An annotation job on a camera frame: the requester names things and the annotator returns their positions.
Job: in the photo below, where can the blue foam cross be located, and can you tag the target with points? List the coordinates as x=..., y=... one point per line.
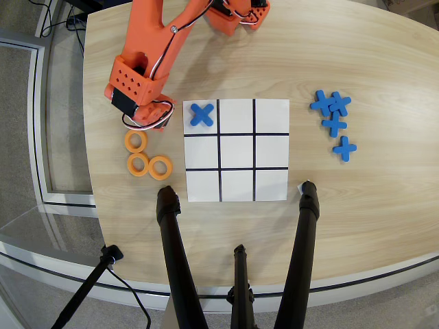
x=340, y=103
x=344, y=148
x=321, y=103
x=202, y=114
x=334, y=125

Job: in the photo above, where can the white tic-tac-toe grid sheet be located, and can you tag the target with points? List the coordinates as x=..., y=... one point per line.
x=236, y=150

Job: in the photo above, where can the small white sticker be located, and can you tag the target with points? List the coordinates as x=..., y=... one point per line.
x=299, y=188

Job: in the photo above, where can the thin black stand pole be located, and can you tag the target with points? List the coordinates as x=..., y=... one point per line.
x=85, y=288

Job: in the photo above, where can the short black tripod leg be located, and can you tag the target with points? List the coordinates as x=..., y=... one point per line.
x=241, y=284

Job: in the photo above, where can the grey metal glass frame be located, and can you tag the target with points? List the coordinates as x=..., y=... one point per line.
x=37, y=120

